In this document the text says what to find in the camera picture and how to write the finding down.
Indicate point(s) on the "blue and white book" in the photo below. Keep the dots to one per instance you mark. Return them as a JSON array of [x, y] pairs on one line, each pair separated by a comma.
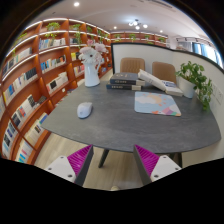
[[172, 87]]

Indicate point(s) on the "thin dark hardcover book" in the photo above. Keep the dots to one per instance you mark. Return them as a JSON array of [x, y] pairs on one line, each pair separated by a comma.
[[120, 86]]

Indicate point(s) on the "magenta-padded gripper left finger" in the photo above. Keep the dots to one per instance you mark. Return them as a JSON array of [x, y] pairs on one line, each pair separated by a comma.
[[61, 166]]

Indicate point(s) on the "pastel printed mouse pad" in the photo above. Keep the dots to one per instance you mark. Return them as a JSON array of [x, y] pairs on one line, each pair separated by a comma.
[[156, 103]]

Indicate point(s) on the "pink and white flowers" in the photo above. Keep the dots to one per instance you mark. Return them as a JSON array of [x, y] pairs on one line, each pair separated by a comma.
[[90, 54]]

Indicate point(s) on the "white partition with black trim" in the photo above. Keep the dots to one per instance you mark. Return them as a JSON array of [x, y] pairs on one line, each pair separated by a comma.
[[146, 53]]

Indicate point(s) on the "white ceramic vase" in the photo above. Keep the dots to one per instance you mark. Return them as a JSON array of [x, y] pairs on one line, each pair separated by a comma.
[[91, 77]]

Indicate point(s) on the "orange wooden bookshelf unit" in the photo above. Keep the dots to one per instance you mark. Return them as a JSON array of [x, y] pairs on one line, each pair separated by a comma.
[[40, 83]]

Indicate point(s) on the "window with curtains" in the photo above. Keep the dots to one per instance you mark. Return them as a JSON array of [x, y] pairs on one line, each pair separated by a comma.
[[205, 51]]

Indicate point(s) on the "white computer mouse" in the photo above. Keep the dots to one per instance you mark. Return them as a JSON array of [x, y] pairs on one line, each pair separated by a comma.
[[84, 110]]

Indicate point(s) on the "white wall socket panel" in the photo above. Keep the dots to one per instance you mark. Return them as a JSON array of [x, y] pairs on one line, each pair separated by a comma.
[[218, 93]]

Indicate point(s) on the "green plant in white pot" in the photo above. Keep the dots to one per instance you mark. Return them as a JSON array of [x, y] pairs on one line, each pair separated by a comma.
[[187, 85]]

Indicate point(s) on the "thick dark hardcover book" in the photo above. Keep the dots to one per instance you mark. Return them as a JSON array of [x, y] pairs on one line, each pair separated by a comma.
[[125, 78]]

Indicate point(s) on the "dark table leg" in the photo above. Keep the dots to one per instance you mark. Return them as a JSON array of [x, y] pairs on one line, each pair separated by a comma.
[[176, 159], [103, 158]]

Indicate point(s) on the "ceiling lights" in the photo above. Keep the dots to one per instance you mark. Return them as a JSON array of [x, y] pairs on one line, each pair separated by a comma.
[[136, 24]]

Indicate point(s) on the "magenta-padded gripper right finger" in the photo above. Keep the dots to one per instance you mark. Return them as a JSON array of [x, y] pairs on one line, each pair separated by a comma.
[[163, 166]]

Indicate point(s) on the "thick white book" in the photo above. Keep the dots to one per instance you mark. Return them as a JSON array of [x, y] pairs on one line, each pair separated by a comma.
[[151, 80]]

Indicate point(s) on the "tan upholstered chair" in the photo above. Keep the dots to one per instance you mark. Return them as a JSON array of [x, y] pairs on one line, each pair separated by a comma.
[[132, 65], [164, 70]]

